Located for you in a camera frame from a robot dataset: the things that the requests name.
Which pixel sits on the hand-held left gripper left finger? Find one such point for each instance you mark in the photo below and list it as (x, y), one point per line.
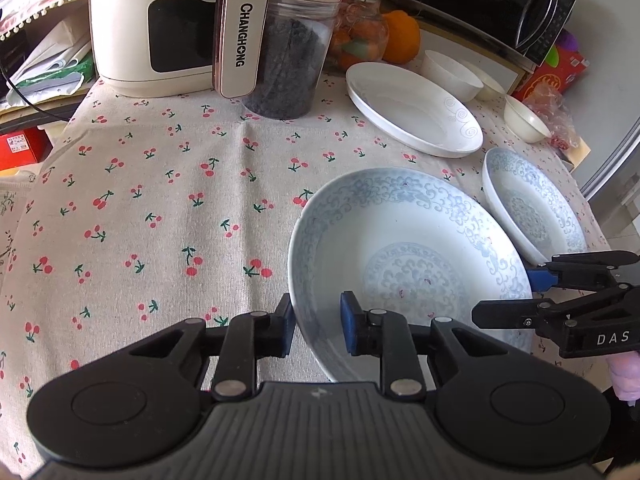
(286, 327)

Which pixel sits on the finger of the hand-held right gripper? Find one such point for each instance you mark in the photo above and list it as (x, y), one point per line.
(542, 279)
(500, 314)

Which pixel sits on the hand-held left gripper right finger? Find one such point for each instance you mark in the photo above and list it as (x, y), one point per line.
(348, 322)

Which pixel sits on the small blue patterned plate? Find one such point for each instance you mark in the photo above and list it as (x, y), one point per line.
(530, 200)

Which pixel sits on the large blue patterned plate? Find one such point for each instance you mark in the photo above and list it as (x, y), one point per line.
(400, 240)

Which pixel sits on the white bowl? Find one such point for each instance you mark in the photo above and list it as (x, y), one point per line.
(522, 117)
(492, 85)
(445, 72)

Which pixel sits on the white plate with swirl print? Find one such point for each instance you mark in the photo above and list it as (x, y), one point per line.
(405, 105)

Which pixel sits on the person's right forearm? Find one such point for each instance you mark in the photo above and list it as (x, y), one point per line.
(626, 375)

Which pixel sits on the clear plastic bag of fruit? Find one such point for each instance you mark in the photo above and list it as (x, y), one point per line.
(555, 120)

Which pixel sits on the cherry print tablecloth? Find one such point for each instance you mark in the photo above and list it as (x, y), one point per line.
(175, 185)

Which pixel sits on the red printed cardboard box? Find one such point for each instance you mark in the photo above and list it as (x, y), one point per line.
(555, 75)

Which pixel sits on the silver refrigerator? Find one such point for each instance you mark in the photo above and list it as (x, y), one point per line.
(610, 85)

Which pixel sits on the green plastic item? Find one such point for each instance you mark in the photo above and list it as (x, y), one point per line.
(552, 56)

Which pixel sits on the white wood-edged stand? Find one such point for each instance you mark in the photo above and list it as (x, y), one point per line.
(480, 52)

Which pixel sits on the clear plastic jar dark contents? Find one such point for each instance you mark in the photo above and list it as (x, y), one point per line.
(290, 60)

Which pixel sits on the large orange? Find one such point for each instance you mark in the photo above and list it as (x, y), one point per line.
(402, 35)

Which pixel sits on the glass jar with small oranges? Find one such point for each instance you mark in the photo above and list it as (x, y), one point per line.
(357, 35)

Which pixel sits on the embroidered white cloth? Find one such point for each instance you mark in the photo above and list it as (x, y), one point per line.
(12, 220)

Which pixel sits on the small red box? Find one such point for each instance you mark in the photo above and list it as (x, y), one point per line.
(20, 147)

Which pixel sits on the cream air fryer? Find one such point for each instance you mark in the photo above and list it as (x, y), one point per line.
(130, 10)

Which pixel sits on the pile of papers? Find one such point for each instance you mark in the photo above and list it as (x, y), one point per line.
(45, 67)

